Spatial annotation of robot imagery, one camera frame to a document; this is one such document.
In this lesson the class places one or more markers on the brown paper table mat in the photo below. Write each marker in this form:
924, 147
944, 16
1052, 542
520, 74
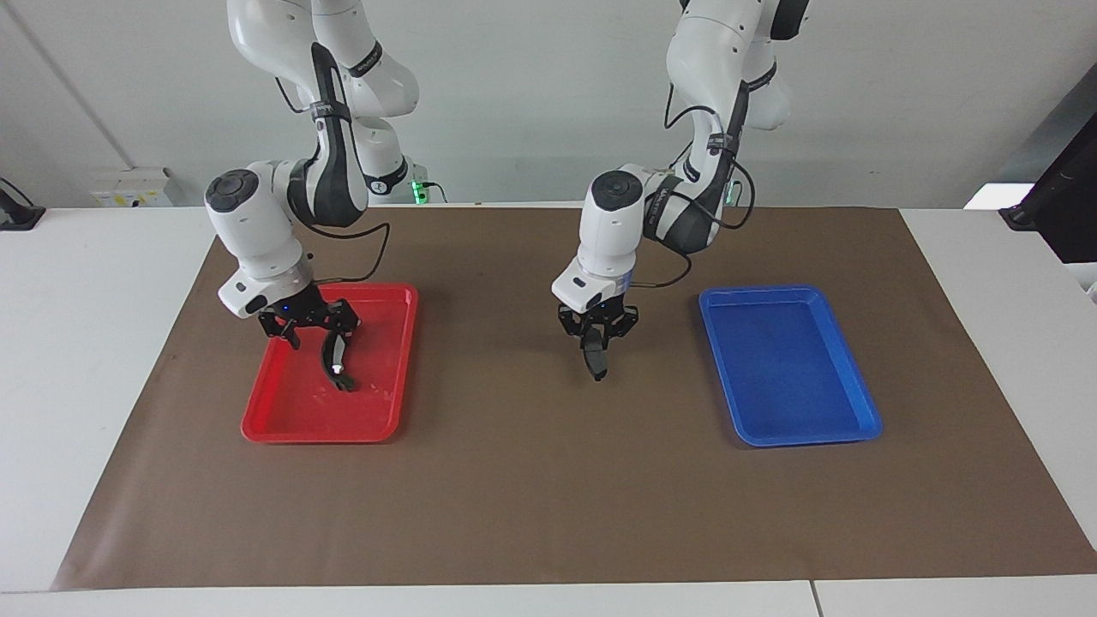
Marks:
548, 497

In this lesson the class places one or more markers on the curved black metal bracket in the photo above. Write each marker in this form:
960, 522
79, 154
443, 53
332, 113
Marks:
332, 360

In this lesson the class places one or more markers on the small dark brake pad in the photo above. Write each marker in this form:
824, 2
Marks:
596, 360

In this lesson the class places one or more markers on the blue plastic tray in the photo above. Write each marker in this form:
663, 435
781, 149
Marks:
788, 368

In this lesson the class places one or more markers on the black monitor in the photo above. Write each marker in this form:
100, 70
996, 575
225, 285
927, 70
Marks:
1071, 206

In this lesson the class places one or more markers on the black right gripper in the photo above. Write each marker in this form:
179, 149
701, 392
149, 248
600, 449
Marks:
304, 310

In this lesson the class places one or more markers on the white wall power box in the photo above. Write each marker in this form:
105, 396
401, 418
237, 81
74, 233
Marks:
128, 188

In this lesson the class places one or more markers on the red plastic tray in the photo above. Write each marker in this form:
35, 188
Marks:
291, 411

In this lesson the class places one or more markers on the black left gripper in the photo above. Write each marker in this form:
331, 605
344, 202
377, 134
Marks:
600, 313

